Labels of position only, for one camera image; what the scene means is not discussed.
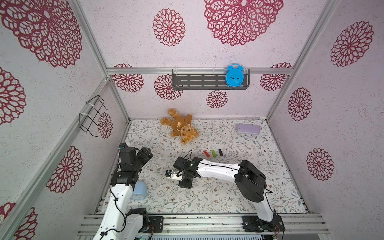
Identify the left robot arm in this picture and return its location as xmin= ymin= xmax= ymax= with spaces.
xmin=93 ymin=143 xmax=153 ymax=240

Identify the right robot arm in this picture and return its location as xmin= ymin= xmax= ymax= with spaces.
xmin=166 ymin=157 xmax=286 ymax=234

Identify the light blue cup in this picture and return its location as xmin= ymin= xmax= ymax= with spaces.
xmin=131 ymin=181 xmax=148 ymax=201

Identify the brown teddy bear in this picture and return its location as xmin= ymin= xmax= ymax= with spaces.
xmin=160 ymin=109 xmax=200 ymax=145

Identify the purple rectangular case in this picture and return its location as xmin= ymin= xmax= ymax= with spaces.
xmin=236 ymin=124 xmax=261 ymax=135

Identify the blue alarm clock toy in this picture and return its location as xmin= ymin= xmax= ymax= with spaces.
xmin=225 ymin=64 xmax=244 ymax=87

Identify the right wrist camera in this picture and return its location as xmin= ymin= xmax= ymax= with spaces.
xmin=166 ymin=170 xmax=183 ymax=181

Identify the aluminium front rail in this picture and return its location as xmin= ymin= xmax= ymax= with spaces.
xmin=77 ymin=213 xmax=331 ymax=237

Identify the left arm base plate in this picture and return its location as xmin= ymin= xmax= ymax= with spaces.
xmin=122 ymin=214 xmax=164 ymax=238

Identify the black wire wall rack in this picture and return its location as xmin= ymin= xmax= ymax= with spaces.
xmin=78 ymin=95 xmax=112 ymax=138

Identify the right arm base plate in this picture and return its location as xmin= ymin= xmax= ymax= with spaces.
xmin=242 ymin=214 xmax=286 ymax=233

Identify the grey wall shelf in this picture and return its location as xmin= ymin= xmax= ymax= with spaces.
xmin=172 ymin=69 xmax=250 ymax=90

